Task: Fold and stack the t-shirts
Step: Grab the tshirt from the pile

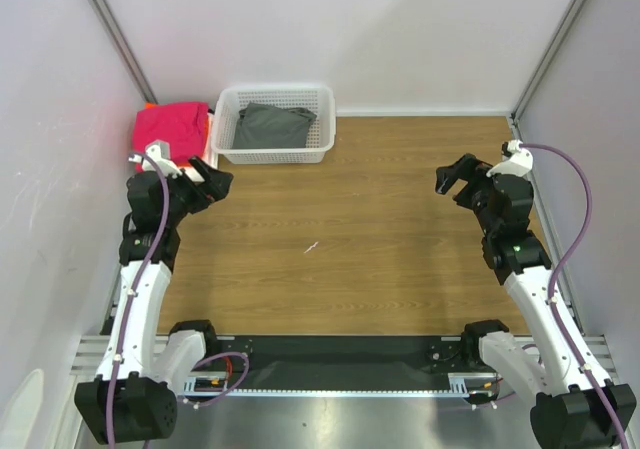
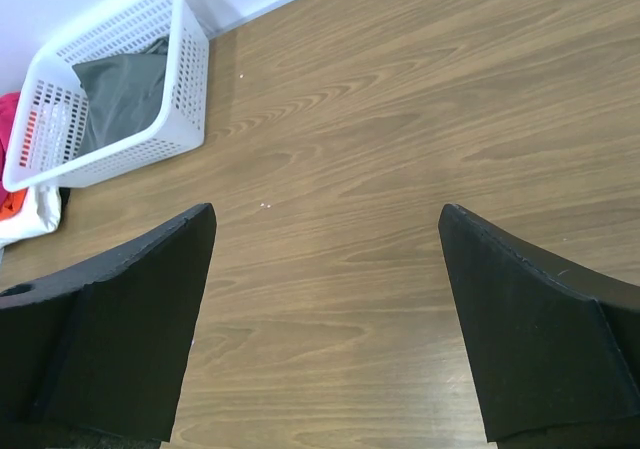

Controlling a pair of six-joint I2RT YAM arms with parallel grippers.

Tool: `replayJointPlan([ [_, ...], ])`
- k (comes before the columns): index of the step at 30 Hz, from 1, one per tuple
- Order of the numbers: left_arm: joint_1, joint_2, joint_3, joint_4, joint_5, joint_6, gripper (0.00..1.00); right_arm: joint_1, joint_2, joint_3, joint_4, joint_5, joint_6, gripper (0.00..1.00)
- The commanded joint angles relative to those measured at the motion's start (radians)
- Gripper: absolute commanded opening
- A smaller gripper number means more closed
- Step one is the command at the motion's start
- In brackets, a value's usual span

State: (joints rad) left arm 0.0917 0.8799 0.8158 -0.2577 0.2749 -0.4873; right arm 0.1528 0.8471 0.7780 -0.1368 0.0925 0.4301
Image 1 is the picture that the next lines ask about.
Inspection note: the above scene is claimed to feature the right aluminium frame post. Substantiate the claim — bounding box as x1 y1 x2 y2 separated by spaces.
510 0 587 124

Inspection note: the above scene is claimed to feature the aluminium frame post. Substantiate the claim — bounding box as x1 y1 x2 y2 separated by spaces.
88 0 158 103
510 0 587 124

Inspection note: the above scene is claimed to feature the aluminium front rail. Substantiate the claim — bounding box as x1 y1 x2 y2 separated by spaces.
70 334 169 376

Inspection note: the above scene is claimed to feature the white perforated plastic basket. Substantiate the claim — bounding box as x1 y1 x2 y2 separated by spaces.
210 83 336 164

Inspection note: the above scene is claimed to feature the left aluminium frame post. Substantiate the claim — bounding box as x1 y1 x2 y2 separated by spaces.
88 0 158 103

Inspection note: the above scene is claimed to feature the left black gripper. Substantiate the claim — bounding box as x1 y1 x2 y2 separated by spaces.
161 155 232 226

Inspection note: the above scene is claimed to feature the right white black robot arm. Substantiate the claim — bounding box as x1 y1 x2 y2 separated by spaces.
435 153 637 448

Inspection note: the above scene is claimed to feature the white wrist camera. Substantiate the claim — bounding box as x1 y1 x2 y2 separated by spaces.
128 140 181 177
487 139 533 177

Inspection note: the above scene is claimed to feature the pink folded t shirt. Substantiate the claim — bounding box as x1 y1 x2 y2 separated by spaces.
132 101 210 163

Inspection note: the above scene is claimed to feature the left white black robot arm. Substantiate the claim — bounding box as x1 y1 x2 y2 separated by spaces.
74 156 233 448

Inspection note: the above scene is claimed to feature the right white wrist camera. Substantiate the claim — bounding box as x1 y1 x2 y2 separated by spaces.
487 139 533 177

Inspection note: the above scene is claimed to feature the grey t shirt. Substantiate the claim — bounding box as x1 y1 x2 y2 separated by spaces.
232 103 317 150

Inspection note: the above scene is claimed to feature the white folded t shirt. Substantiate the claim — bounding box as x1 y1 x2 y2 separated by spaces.
181 112 218 184

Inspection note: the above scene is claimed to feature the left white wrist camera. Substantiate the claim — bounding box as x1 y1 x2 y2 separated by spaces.
128 140 181 177

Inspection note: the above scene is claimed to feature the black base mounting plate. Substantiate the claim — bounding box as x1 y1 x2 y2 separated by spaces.
213 335 495 393

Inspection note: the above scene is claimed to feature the white slotted cable duct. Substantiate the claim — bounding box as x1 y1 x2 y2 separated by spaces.
182 372 501 399

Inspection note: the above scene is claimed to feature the orange folded t shirt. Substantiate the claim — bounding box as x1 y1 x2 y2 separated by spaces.
144 101 211 168

